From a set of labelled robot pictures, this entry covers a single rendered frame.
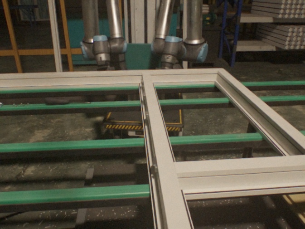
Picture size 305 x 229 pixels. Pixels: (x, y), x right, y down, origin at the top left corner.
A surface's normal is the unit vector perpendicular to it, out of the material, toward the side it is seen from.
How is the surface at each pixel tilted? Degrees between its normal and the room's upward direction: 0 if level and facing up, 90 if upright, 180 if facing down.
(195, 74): 90
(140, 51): 90
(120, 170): 0
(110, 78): 90
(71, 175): 0
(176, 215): 0
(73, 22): 90
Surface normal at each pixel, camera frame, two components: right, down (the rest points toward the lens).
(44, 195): 0.00, -0.90
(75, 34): 0.08, 0.43
